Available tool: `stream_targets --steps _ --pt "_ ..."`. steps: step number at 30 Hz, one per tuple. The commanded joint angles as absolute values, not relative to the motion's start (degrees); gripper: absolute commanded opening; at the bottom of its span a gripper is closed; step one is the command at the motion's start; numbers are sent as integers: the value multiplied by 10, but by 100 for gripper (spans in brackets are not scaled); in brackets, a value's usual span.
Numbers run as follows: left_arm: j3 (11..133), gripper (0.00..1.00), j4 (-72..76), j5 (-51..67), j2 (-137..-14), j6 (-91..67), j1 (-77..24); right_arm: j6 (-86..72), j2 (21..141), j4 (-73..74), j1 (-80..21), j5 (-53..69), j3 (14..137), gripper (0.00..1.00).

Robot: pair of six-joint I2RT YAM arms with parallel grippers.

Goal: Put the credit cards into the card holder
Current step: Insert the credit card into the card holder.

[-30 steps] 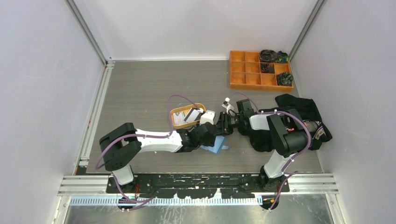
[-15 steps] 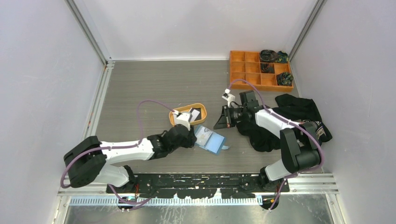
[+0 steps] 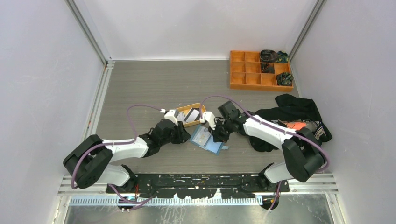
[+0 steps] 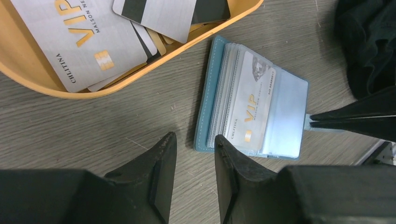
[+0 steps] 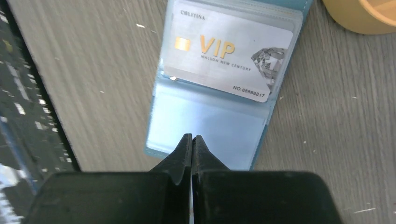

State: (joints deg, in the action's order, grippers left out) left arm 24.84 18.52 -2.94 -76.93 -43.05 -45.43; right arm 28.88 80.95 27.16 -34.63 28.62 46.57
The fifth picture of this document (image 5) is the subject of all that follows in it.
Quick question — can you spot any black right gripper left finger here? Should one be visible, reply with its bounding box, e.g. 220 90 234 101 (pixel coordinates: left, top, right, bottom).
24 134 192 224

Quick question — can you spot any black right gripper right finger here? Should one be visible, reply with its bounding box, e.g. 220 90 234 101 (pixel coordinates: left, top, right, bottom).
191 136 342 224

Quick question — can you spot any blue leather card holder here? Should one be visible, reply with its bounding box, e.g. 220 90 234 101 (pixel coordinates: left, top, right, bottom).
146 0 311 170

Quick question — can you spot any silver VIP card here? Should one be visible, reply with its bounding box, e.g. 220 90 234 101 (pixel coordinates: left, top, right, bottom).
163 0 293 102

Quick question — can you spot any orange oval plastic tray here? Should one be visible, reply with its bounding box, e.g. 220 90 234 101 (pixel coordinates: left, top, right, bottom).
323 0 396 35

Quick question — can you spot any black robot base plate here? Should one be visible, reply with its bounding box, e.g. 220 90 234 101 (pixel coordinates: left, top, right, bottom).
0 0 80 224

